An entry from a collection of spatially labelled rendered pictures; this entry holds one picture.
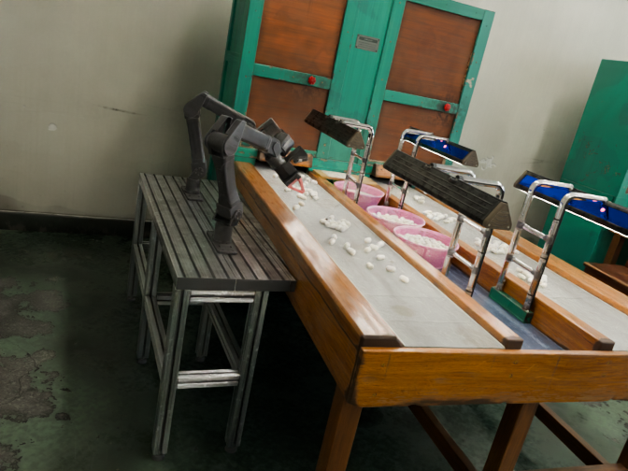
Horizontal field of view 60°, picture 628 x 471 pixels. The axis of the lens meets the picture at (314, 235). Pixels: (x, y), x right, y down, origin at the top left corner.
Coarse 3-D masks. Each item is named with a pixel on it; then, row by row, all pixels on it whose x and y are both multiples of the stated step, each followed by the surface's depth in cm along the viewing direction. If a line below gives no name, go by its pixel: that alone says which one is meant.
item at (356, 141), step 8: (312, 112) 272; (320, 112) 265; (304, 120) 275; (312, 120) 265; (320, 120) 259; (328, 120) 251; (336, 120) 244; (320, 128) 252; (328, 128) 245; (336, 128) 238; (344, 128) 232; (352, 128) 226; (336, 136) 232; (344, 136) 227; (352, 136) 220; (360, 136) 221; (344, 144) 223; (352, 144) 221; (360, 144) 222
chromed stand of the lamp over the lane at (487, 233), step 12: (444, 168) 168; (456, 168) 170; (468, 168) 172; (456, 180) 153; (468, 180) 154; (480, 180) 156; (492, 180) 158; (504, 192) 160; (456, 228) 178; (480, 228) 167; (456, 240) 179; (456, 252) 179; (480, 252) 165; (444, 264) 182; (468, 264) 171; (480, 264) 166; (468, 288) 169
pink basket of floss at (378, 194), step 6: (336, 186) 277; (342, 186) 292; (366, 186) 294; (348, 192) 272; (366, 192) 294; (378, 192) 289; (360, 198) 272; (366, 198) 272; (372, 198) 273; (378, 198) 277; (360, 204) 274; (366, 204) 274; (372, 204) 276
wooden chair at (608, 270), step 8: (584, 264) 355; (592, 264) 354; (600, 264) 358; (608, 264) 362; (616, 264) 366; (592, 272) 351; (600, 272) 343; (608, 272) 345; (616, 272) 350; (624, 272) 354; (600, 280) 345; (608, 280) 339; (616, 280) 331; (624, 280) 334; (616, 288) 333; (624, 288) 328
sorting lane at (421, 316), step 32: (288, 192) 257; (320, 192) 270; (320, 224) 216; (352, 224) 226; (352, 256) 188; (384, 288) 166; (416, 288) 171; (384, 320) 144; (416, 320) 148; (448, 320) 153
